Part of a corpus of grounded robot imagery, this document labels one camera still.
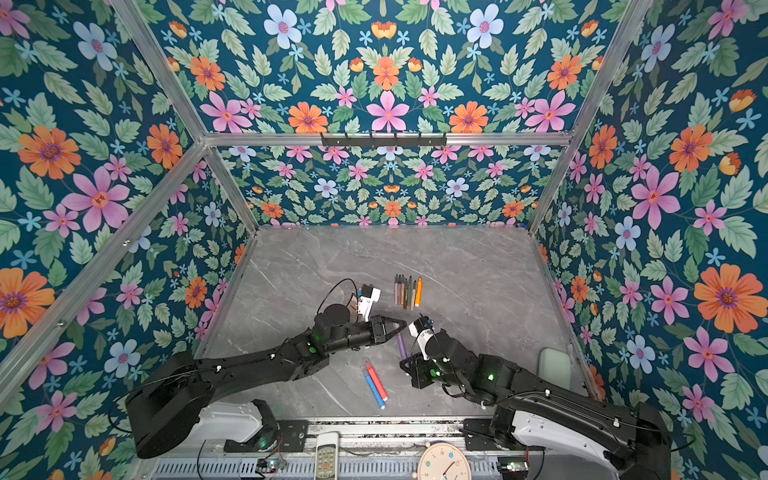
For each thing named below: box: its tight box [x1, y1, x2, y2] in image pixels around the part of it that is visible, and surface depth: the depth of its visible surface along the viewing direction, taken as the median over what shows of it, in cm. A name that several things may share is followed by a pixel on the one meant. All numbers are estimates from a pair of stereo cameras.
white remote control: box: [315, 431, 339, 480], surface depth 71 cm
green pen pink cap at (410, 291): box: [408, 275, 413, 308], surface depth 102 cm
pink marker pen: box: [365, 362, 388, 402], surface depth 84 cm
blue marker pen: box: [365, 374, 386, 410], surface depth 82 cm
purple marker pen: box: [396, 333, 408, 361], surface depth 74 cm
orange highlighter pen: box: [415, 276, 423, 307], surface depth 102 cm
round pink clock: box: [417, 442, 472, 480], surface depth 69 cm
